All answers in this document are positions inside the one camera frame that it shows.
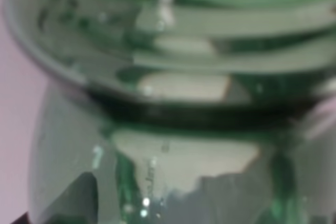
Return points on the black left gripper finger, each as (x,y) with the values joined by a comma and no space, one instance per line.
(77,204)

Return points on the green transparent water bottle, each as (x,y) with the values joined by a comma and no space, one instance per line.
(185,111)

